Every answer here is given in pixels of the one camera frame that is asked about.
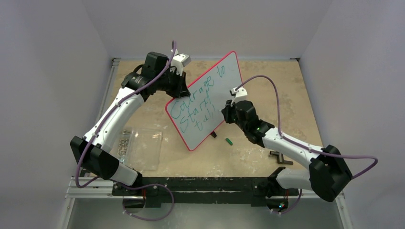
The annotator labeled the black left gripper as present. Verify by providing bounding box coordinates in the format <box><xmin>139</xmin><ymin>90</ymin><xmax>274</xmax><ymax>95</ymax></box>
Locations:
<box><xmin>156</xmin><ymin>68</ymin><xmax>189</xmax><ymax>98</ymax></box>

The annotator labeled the pink framed whiteboard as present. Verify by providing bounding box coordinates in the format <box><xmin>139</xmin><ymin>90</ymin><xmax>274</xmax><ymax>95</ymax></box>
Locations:
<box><xmin>165</xmin><ymin>51</ymin><xmax>243</xmax><ymax>151</ymax></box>

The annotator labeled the green marker cap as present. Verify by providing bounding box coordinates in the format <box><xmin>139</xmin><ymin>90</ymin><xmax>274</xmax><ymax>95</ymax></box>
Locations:
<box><xmin>225</xmin><ymin>138</ymin><xmax>233</xmax><ymax>146</ymax></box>

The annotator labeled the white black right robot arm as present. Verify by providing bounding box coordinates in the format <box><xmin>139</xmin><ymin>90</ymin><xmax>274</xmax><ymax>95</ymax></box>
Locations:
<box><xmin>221</xmin><ymin>100</ymin><xmax>354</xmax><ymax>202</ymax></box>

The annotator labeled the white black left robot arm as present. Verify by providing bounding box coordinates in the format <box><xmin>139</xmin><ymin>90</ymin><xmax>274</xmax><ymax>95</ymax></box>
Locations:
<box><xmin>70</xmin><ymin>51</ymin><xmax>191</xmax><ymax>195</ymax></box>

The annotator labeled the clear plastic screw box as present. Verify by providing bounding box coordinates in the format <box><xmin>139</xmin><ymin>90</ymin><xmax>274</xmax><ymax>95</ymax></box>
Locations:
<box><xmin>112</xmin><ymin>126</ymin><xmax>162</xmax><ymax>171</ymax></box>

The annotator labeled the black T-shaped tool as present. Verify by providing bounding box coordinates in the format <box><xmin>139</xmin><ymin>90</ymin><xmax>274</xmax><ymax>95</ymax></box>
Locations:
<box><xmin>269</xmin><ymin>151</ymin><xmax>294</xmax><ymax>165</ymax></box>

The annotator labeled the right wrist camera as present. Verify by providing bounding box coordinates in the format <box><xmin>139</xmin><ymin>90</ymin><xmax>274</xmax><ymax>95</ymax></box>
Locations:
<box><xmin>230</xmin><ymin>86</ymin><xmax>247</xmax><ymax>106</ymax></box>

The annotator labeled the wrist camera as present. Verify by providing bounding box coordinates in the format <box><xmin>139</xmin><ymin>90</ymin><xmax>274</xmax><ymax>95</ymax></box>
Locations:
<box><xmin>230</xmin><ymin>86</ymin><xmax>247</xmax><ymax>106</ymax></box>
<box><xmin>170</xmin><ymin>49</ymin><xmax>192</xmax><ymax>75</ymax></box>

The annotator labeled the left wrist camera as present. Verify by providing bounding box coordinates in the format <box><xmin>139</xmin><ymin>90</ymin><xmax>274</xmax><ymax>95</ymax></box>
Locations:
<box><xmin>170</xmin><ymin>49</ymin><xmax>192</xmax><ymax>75</ymax></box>

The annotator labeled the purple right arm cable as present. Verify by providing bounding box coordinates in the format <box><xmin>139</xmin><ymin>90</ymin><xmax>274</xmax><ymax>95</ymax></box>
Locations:
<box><xmin>236</xmin><ymin>75</ymin><xmax>379</xmax><ymax>180</ymax></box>

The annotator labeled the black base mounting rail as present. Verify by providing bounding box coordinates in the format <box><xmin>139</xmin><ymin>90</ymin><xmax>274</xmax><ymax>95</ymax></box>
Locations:
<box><xmin>112</xmin><ymin>177</ymin><xmax>299</xmax><ymax>209</ymax></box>

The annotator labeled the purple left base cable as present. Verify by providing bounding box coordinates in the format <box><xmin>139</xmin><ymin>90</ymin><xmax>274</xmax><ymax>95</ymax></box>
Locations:
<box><xmin>122</xmin><ymin>183</ymin><xmax>175</xmax><ymax>222</ymax></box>

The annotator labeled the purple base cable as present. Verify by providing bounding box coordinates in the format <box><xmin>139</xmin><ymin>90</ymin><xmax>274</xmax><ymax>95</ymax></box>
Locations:
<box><xmin>269</xmin><ymin>189</ymin><xmax>302</xmax><ymax>216</ymax></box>
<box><xmin>122</xmin><ymin>183</ymin><xmax>175</xmax><ymax>222</ymax></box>

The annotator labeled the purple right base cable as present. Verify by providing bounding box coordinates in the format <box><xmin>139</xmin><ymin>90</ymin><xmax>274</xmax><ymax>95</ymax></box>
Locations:
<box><xmin>269</xmin><ymin>189</ymin><xmax>302</xmax><ymax>216</ymax></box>

